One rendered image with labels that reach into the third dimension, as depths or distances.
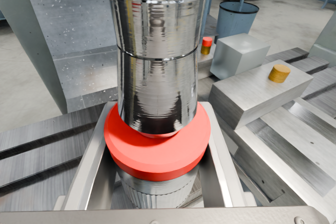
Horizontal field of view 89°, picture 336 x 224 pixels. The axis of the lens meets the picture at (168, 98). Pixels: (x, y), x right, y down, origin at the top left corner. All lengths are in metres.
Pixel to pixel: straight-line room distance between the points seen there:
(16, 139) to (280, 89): 0.42
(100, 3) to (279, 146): 0.49
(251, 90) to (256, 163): 0.09
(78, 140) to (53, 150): 0.04
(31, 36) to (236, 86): 0.51
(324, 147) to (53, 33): 0.56
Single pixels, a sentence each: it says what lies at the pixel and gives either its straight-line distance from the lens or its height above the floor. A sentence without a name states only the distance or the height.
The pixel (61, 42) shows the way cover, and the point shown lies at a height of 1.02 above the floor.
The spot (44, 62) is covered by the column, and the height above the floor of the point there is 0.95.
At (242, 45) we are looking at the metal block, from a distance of 0.28.
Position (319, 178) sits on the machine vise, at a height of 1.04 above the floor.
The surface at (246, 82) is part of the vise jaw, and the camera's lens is 0.27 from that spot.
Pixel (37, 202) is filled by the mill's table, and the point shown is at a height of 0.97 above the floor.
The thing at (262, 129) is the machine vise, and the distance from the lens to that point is 0.27.
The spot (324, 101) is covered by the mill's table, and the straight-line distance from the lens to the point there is 0.52.
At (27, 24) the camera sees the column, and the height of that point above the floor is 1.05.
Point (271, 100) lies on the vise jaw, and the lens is 0.26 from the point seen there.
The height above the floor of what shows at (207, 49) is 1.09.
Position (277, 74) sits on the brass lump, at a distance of 0.28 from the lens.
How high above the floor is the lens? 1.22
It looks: 43 degrees down
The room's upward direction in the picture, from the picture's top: 2 degrees clockwise
